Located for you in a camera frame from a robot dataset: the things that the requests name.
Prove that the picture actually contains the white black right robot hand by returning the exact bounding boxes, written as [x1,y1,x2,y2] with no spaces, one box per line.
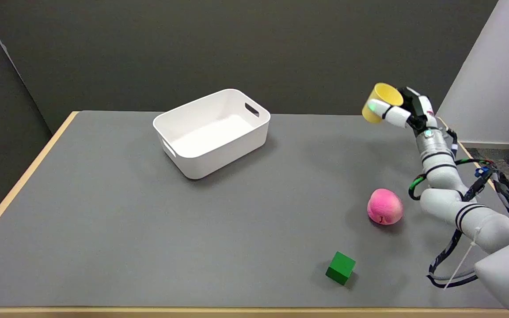
[368,87,437,132]

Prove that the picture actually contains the yellow cup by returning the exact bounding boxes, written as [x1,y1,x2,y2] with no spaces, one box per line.
[362,83,404,124]

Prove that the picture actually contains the white plastic storage box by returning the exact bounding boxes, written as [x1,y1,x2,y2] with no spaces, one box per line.
[152,89,271,180]

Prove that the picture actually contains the pink peach toy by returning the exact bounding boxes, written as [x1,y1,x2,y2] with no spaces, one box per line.
[367,188,404,226]

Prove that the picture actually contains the green cube block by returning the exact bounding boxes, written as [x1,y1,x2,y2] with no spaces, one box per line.
[325,251,356,285]

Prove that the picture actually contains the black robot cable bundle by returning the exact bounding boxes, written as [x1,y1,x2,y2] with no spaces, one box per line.
[408,129,509,289]

